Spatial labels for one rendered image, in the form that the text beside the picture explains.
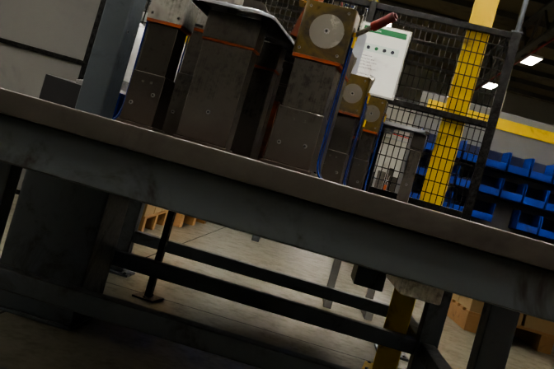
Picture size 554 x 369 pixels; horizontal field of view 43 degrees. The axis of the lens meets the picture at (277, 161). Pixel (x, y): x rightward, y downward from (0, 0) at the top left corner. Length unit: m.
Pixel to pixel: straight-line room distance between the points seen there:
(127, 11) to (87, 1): 3.00
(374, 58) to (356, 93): 1.03
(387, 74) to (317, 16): 1.65
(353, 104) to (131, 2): 0.74
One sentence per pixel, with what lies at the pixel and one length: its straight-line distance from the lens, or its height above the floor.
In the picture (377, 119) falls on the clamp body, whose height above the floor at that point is 0.98.
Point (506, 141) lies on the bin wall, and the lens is 4.81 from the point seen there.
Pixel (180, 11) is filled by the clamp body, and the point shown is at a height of 0.97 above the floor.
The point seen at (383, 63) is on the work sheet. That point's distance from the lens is 3.15.
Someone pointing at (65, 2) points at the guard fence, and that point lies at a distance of 4.79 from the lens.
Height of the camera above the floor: 0.68
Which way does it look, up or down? 1 degrees up
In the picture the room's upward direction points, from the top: 16 degrees clockwise
